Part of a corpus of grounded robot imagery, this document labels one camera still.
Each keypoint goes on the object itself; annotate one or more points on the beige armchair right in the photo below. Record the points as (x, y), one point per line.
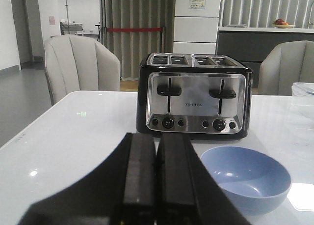
(287, 63)

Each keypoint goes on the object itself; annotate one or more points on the fruit plate on counter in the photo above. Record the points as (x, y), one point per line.
(280, 23)

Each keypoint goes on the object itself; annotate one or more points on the beige armchair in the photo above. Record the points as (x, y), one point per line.
(287, 63)
(74, 63)

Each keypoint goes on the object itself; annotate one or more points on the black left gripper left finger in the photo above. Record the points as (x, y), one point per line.
(119, 191)

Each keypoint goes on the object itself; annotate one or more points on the black chrome four-slot toaster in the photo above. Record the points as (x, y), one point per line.
(207, 97)

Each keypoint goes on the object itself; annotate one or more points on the clear plastic container blue clips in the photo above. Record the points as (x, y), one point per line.
(302, 89)

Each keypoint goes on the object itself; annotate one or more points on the white refrigerator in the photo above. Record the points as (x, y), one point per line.
(195, 30)

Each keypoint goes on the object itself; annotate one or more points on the red barrier belt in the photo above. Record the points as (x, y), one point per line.
(134, 29)

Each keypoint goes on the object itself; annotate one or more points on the pink wall notice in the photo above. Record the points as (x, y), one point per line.
(52, 20)

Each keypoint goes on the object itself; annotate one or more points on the beige armchair left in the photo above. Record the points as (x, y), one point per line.
(74, 63)

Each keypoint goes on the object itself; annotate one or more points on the blue plastic bowl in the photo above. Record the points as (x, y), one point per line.
(254, 182)

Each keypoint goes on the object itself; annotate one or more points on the metal trolley in background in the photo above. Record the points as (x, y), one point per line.
(67, 27)

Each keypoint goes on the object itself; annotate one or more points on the grey kitchen counter cabinet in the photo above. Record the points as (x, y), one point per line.
(252, 45)

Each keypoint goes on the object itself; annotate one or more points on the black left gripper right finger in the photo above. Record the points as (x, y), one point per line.
(186, 193)

